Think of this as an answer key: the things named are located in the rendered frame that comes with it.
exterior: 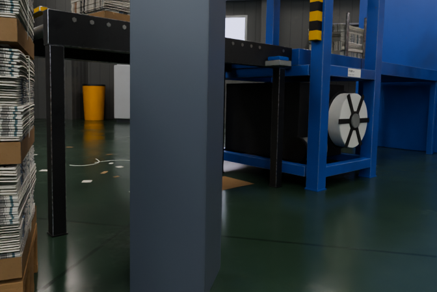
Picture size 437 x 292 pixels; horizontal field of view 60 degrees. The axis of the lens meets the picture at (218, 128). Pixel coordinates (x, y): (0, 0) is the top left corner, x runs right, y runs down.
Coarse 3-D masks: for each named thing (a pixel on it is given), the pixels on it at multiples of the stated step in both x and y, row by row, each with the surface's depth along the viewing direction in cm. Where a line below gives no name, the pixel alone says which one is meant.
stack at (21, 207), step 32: (0, 0) 70; (32, 0) 103; (32, 32) 100; (0, 64) 71; (32, 64) 101; (0, 96) 72; (32, 96) 102; (0, 128) 72; (32, 128) 103; (32, 160) 103; (0, 192) 73; (32, 192) 101; (0, 224) 73; (0, 256) 74; (32, 256) 94; (0, 288) 74; (32, 288) 93
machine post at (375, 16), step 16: (368, 0) 246; (384, 0) 245; (368, 16) 246; (368, 32) 247; (368, 48) 247; (368, 64) 248; (368, 80) 248; (368, 96) 248; (368, 112) 249; (368, 128) 249; (368, 144) 250; (368, 176) 251
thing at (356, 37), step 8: (336, 24) 277; (344, 24) 277; (336, 32) 278; (344, 32) 278; (352, 32) 286; (360, 32) 294; (336, 40) 278; (344, 40) 279; (352, 40) 286; (360, 40) 294; (336, 48) 279; (344, 48) 278; (352, 48) 286; (360, 48) 294; (352, 56) 288; (360, 56) 296
